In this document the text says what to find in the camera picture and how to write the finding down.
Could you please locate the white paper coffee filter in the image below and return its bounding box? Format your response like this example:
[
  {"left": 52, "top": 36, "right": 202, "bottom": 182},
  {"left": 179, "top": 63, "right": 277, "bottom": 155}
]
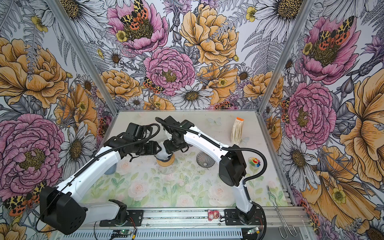
[{"left": 155, "top": 141, "right": 173, "bottom": 162}]

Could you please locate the wooden dripper ring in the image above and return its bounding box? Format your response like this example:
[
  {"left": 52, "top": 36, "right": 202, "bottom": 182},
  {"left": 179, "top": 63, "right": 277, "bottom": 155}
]
[{"left": 155, "top": 155, "right": 176, "bottom": 168}]

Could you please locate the grey glass dripper cone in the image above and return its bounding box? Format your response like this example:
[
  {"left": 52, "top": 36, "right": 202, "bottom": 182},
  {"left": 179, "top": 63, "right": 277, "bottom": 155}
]
[{"left": 196, "top": 152, "right": 216, "bottom": 169}]

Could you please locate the coffee filter pack orange top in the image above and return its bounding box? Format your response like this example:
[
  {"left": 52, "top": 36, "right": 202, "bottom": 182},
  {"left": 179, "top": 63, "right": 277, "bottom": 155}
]
[{"left": 231, "top": 117, "right": 244, "bottom": 145}]

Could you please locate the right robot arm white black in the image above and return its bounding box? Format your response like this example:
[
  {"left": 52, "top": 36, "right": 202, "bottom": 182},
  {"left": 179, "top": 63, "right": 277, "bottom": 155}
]
[{"left": 155, "top": 116, "right": 257, "bottom": 225}]

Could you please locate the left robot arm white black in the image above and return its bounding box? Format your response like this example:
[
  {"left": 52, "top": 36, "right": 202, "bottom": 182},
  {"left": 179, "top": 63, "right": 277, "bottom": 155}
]
[{"left": 39, "top": 123, "right": 161, "bottom": 235}]

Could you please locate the grey blue oval pad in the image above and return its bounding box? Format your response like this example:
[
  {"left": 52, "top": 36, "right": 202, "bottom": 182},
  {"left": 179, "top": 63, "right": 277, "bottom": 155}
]
[{"left": 105, "top": 164, "right": 117, "bottom": 175}]

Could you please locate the colourful small toy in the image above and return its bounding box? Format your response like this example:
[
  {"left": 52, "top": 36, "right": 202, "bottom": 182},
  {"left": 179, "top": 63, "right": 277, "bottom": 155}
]
[{"left": 249, "top": 157, "right": 261, "bottom": 168}]

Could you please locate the green circuit board left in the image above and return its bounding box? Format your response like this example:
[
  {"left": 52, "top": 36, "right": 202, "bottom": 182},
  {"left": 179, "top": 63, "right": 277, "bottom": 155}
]
[{"left": 111, "top": 229, "right": 136, "bottom": 238}]

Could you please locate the green circuit board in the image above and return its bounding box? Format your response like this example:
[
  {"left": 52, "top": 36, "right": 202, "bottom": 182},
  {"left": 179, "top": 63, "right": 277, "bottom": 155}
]
[
  {"left": 247, "top": 227, "right": 261, "bottom": 235},
  {"left": 111, "top": 229, "right": 136, "bottom": 238}
]

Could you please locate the green circuit board right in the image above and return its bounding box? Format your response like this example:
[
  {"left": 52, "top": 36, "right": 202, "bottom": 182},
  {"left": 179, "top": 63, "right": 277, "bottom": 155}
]
[{"left": 247, "top": 227, "right": 261, "bottom": 235}]

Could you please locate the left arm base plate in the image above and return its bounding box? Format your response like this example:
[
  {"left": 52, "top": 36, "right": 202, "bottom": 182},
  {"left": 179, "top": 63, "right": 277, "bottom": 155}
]
[{"left": 99, "top": 210, "right": 144, "bottom": 227}]

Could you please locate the pink toy on rail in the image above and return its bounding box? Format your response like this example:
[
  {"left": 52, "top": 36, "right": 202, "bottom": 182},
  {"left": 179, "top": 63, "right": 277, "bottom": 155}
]
[{"left": 208, "top": 210, "right": 221, "bottom": 221}]

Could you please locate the aluminium front rail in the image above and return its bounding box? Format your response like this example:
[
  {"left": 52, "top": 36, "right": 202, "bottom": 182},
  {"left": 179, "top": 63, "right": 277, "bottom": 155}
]
[{"left": 50, "top": 207, "right": 317, "bottom": 240}]

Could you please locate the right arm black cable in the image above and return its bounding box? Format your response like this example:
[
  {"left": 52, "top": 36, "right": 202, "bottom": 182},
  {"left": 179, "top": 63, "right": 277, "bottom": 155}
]
[{"left": 154, "top": 116, "right": 268, "bottom": 185}]

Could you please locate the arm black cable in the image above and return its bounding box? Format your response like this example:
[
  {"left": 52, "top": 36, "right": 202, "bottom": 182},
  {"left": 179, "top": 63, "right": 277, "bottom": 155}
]
[
  {"left": 154, "top": 116, "right": 268, "bottom": 185},
  {"left": 34, "top": 122, "right": 161, "bottom": 233}
]

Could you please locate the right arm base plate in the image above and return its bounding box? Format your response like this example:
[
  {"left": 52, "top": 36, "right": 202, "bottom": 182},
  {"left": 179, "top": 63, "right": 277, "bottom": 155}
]
[{"left": 224, "top": 209, "right": 266, "bottom": 226}]

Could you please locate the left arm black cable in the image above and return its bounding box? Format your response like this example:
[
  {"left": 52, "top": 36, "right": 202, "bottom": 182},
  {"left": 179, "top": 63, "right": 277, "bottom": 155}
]
[{"left": 34, "top": 122, "right": 161, "bottom": 233}]

